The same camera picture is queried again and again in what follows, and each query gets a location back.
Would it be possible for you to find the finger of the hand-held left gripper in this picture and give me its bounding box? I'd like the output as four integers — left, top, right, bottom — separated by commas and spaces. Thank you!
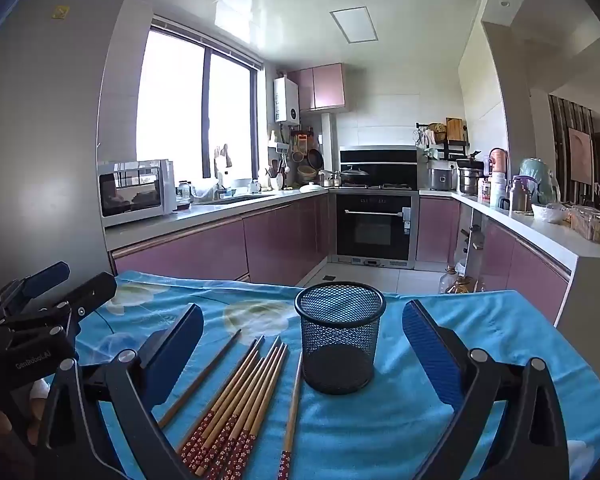
0, 272, 118, 342
0, 261, 72, 322

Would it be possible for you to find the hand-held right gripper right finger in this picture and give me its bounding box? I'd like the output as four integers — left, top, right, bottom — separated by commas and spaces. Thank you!
401, 299, 571, 480

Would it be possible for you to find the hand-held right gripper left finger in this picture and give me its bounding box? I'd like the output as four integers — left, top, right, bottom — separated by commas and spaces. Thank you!
36, 303, 205, 480

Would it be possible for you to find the bunch of wooden chopsticks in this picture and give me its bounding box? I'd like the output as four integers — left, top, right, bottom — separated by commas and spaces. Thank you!
157, 329, 306, 480

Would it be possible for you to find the black mesh holder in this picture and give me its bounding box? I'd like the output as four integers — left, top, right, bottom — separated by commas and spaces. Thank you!
294, 281, 387, 395

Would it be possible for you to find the person's left hand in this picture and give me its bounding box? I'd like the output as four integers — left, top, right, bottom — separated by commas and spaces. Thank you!
0, 382, 49, 462

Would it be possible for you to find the yellow cooking oil bottle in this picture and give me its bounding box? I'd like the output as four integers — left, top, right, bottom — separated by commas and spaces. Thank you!
450, 275, 481, 295

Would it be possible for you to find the blue floral tablecloth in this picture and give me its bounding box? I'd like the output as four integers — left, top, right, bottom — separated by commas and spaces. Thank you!
72, 270, 600, 480

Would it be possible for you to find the white microwave oven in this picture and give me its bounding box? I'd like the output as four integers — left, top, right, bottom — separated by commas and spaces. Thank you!
97, 159, 178, 228

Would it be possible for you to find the pink kitchen base cabinet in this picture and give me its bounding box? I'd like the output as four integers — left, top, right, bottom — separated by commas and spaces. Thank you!
105, 192, 331, 286
415, 195, 578, 326

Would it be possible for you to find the built-in black oven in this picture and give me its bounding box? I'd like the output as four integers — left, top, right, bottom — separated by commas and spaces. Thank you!
332, 192, 416, 265

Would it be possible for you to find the grey refrigerator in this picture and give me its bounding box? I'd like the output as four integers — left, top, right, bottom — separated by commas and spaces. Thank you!
0, 0, 136, 311

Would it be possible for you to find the silver rice cooker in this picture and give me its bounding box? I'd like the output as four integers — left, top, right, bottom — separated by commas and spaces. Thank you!
426, 160, 456, 192

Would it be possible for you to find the steel stockpot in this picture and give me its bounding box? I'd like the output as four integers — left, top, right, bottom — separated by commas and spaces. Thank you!
457, 159, 483, 195

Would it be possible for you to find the steel thermos flask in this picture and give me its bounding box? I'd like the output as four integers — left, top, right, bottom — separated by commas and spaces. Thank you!
510, 176, 532, 212

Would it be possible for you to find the white bowl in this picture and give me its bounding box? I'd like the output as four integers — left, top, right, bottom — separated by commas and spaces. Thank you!
531, 203, 571, 225

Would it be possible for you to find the wok on stove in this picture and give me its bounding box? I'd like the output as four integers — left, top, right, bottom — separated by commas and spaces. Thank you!
340, 166, 371, 186

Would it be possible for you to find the black range hood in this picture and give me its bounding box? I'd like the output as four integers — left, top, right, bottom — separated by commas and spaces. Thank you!
339, 146, 419, 177

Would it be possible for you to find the pink kettle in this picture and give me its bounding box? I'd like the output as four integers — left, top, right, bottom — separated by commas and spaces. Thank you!
488, 147, 510, 181

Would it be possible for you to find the kitchen window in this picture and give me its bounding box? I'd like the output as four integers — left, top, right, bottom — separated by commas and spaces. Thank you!
136, 19, 264, 181

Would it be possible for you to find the clear plastic container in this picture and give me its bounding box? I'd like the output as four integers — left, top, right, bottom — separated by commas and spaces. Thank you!
569, 207, 600, 246

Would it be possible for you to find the teal kitchen appliance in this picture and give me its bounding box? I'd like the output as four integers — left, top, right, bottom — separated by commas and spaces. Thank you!
519, 158, 561, 205

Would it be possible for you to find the white water heater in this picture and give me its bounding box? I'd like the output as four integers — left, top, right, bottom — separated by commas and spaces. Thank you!
273, 76, 301, 124

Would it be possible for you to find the ceiling light panel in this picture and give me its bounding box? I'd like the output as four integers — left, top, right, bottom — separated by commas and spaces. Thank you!
330, 7, 379, 44

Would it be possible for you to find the black wall rack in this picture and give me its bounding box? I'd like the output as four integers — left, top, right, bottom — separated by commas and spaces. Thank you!
415, 117, 470, 161

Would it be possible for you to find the brown wall picture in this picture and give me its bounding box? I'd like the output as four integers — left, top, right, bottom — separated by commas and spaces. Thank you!
567, 127, 593, 183

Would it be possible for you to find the pink wall cabinet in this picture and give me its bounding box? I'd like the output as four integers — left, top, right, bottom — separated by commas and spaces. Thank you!
286, 63, 351, 113

